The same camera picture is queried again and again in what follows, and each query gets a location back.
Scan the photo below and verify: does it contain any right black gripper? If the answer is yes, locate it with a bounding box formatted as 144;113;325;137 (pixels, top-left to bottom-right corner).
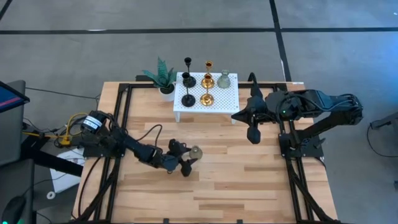
231;87;282;145

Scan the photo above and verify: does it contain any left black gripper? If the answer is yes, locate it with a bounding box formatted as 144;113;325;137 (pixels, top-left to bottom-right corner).
159;138;199;178

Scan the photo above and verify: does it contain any green ribbed glass candle holder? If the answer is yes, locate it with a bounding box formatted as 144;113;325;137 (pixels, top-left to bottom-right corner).
188;144;203;161
216;69;232;90

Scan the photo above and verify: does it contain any gold metal candlestick holder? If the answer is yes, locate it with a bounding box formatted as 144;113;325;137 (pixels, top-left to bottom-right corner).
200;73;215;107
200;60;215;90

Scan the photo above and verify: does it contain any black metal candlestick holder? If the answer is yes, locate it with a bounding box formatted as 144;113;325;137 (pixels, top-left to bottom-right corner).
181;72;197;108
182;57;197;89

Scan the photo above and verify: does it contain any white perforated metal shelf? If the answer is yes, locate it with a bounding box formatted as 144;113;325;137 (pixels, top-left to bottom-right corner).
172;72;240;125

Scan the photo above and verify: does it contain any green plant in white pot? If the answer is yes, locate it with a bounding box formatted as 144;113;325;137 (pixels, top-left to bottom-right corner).
142;57;178;102

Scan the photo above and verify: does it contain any white paper sheet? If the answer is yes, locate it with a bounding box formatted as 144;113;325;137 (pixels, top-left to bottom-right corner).
49;147;85;194

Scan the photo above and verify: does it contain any black desk leg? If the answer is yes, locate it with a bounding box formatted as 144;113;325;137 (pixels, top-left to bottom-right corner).
20;133;85;178

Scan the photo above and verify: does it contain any grey chair leg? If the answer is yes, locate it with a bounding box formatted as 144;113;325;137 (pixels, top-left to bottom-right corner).
369;111;398;130

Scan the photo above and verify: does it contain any grey cabinet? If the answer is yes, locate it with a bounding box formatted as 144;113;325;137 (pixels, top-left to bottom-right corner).
0;80;27;167

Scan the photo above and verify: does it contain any black computer mouse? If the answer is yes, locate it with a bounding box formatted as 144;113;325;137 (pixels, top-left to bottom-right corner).
1;195;27;224

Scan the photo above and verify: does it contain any tilted computer monitor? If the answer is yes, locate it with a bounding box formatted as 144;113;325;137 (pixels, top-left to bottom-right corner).
0;80;31;114

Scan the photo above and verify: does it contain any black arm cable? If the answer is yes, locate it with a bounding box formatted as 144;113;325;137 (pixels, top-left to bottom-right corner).
136;124;164;147

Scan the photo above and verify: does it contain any black aluminium table frame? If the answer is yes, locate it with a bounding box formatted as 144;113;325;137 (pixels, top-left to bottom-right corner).
71;81;343;224

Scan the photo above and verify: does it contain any yellow cable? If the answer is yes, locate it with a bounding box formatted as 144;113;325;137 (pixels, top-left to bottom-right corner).
21;111;93;147

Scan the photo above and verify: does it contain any looped black floor cable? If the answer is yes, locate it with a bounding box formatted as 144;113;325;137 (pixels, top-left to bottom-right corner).
366;123;398;158

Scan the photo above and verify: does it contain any thin black floor cable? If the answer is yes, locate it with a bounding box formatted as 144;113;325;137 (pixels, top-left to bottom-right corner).
24;86;100;101

